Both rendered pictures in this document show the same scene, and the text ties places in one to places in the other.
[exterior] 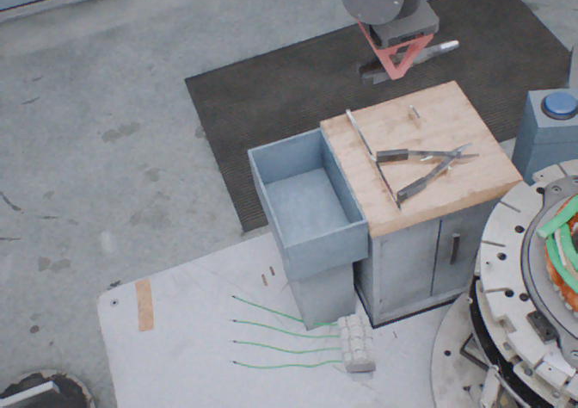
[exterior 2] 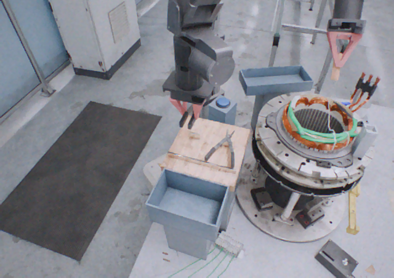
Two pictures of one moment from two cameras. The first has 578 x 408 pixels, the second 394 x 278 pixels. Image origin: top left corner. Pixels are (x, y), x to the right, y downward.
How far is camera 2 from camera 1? 0.47 m
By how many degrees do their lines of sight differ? 40
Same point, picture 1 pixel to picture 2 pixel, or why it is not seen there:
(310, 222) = (191, 211)
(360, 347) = (234, 243)
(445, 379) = (265, 224)
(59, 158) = not seen: outside the picture
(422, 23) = not seen: hidden behind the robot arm
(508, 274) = (295, 158)
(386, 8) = (228, 72)
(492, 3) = (96, 110)
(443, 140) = (212, 136)
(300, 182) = (167, 200)
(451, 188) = (237, 149)
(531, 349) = (330, 173)
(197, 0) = not seen: outside the picture
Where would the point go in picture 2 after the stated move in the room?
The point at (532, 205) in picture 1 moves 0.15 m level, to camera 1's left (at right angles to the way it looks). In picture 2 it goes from (271, 132) to (250, 173)
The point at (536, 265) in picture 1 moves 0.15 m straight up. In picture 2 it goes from (298, 148) to (317, 101)
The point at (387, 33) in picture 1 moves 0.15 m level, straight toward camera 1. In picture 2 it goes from (205, 93) to (271, 129)
